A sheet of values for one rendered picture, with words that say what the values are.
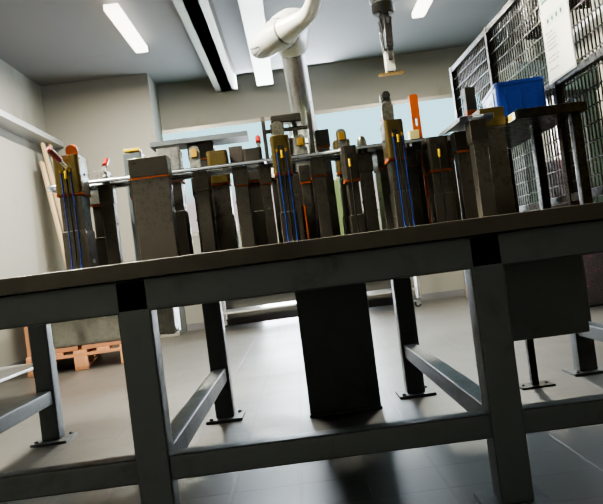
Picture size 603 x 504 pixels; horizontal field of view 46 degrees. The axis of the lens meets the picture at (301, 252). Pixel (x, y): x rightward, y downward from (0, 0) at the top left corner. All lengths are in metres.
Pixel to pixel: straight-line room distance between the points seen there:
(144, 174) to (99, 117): 6.45
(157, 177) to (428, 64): 7.23
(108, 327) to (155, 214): 0.40
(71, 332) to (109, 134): 6.64
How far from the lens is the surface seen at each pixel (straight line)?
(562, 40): 2.54
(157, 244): 2.22
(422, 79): 9.18
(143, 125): 8.54
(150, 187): 2.24
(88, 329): 2.05
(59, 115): 8.81
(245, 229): 2.34
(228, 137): 2.71
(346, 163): 2.22
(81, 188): 2.25
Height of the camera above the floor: 0.65
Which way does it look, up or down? 1 degrees up
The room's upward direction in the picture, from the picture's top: 7 degrees counter-clockwise
